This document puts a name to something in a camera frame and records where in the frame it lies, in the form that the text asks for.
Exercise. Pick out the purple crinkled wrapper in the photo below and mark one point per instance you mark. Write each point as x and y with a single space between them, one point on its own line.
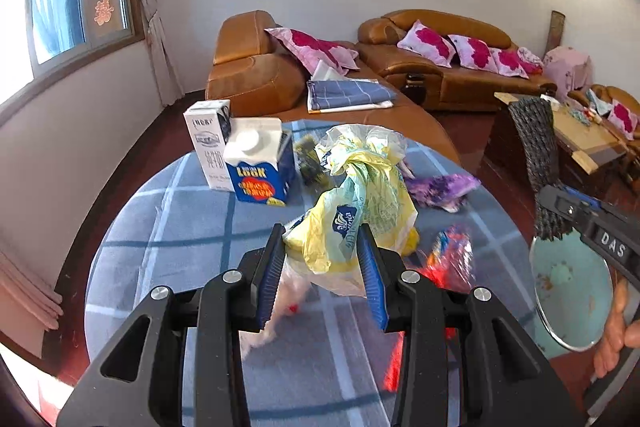
440 187

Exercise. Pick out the dark snack packet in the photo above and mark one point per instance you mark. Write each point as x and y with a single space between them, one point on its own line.
310 162

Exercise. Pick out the teal white cushion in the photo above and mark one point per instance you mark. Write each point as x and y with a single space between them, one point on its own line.
597 103

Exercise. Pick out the white small box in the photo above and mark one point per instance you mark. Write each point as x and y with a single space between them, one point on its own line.
550 99

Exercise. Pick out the wooden coffee table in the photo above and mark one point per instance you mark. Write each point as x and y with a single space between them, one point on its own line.
580 132

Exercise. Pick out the pink floral rolled cushion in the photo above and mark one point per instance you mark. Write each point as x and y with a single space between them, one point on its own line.
531 59

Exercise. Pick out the brown leather long sofa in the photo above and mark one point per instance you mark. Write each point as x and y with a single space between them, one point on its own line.
465 87

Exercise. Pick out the folded blue checked cloth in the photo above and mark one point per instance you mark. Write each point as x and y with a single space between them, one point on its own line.
350 94

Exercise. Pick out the round table blue checked cloth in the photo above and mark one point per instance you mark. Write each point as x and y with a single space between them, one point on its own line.
200 227

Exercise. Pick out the teal trash bin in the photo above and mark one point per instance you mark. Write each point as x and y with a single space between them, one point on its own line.
570 287

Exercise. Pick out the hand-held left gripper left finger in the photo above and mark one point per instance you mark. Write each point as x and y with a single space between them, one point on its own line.
267 277

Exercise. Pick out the red paper window decoration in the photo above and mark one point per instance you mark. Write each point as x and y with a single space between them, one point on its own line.
104 12

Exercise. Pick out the pale yellow plastic bag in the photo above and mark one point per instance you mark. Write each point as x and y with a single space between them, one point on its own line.
370 187

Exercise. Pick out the red crinkled wrapper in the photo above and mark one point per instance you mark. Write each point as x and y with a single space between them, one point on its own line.
450 257

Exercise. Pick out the brown leather chaise sofa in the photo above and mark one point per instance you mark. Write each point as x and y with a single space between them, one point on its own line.
250 77

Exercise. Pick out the person's right hand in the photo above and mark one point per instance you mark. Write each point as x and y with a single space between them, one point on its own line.
616 327

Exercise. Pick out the white plastic bag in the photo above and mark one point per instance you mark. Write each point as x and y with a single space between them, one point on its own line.
325 71

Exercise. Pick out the pale curtain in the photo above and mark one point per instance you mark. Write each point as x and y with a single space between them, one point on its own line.
155 32

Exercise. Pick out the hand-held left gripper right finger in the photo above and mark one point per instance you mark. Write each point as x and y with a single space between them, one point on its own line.
372 282

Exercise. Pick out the dark small stool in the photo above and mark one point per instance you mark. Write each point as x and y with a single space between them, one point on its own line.
415 89

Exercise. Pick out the pink cloth-covered furniture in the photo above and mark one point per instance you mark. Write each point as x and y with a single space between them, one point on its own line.
567 69

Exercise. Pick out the brown leather armchair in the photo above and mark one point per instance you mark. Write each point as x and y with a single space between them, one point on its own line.
622 94

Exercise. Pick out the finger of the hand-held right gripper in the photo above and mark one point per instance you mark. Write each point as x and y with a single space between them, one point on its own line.
567 207

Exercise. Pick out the pink floral pillow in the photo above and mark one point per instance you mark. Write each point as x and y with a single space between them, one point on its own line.
507 63
624 119
427 42
310 47
475 53

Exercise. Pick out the blue drink carton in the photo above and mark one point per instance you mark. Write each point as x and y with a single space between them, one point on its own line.
257 172

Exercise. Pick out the white milk carton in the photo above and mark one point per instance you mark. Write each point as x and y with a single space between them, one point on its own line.
207 142

